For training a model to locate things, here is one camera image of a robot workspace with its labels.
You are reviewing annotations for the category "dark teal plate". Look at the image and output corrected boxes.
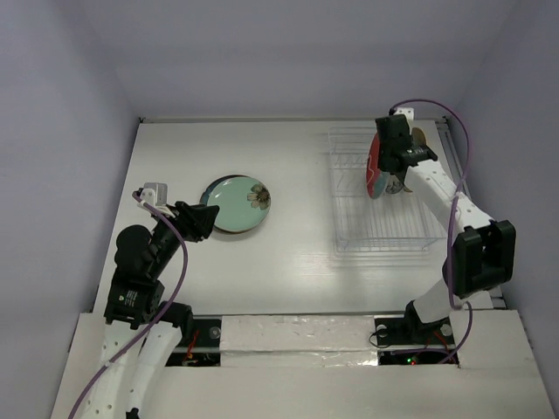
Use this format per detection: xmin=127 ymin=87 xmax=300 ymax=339
xmin=199 ymin=174 xmax=270 ymax=237

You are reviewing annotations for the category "red and teal plate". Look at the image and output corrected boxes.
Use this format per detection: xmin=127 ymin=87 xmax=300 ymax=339
xmin=366 ymin=134 xmax=388 ymax=199

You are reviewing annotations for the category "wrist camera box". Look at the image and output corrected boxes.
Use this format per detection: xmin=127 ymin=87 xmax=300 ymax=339
xmin=133 ymin=182 xmax=168 ymax=209
xmin=389 ymin=106 xmax=415 ymax=121

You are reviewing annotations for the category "white wire dish rack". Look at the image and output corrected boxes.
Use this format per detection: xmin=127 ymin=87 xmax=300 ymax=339
xmin=328 ymin=127 xmax=446 ymax=256

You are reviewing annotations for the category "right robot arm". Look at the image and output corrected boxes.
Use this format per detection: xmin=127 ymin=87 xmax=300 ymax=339
xmin=376 ymin=114 xmax=516 ymax=342

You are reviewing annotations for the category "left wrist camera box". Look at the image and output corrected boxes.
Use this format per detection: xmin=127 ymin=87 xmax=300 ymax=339
xmin=133 ymin=182 xmax=168 ymax=209

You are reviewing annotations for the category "light green plate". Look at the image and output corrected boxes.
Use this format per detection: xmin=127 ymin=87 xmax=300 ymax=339
xmin=204 ymin=174 xmax=273 ymax=232

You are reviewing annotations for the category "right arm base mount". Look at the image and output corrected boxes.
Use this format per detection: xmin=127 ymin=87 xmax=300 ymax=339
xmin=369 ymin=301 xmax=458 ymax=366

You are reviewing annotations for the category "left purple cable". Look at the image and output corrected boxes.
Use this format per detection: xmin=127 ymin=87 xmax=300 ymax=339
xmin=65 ymin=187 xmax=190 ymax=419

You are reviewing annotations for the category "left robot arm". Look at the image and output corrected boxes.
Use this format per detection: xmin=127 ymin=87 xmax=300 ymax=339
xmin=69 ymin=189 xmax=219 ymax=418

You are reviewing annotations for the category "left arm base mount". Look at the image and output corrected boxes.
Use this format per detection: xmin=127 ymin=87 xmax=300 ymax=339
xmin=166 ymin=317 xmax=222 ymax=367

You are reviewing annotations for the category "white foam block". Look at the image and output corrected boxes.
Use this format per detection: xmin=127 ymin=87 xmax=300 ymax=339
xmin=219 ymin=315 xmax=378 ymax=368

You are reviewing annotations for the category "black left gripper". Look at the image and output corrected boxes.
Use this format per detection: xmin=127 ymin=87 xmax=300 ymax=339
xmin=148 ymin=198 xmax=218 ymax=275

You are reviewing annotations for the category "yellow brown plate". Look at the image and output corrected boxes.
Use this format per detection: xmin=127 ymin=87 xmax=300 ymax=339
xmin=411 ymin=127 xmax=427 ymax=147

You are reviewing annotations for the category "blue white patterned plate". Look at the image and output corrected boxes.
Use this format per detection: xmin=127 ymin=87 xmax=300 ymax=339
xmin=385 ymin=175 xmax=404 ymax=195

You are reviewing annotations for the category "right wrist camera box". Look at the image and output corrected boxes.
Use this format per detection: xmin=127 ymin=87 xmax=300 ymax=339
xmin=389 ymin=106 xmax=415 ymax=121

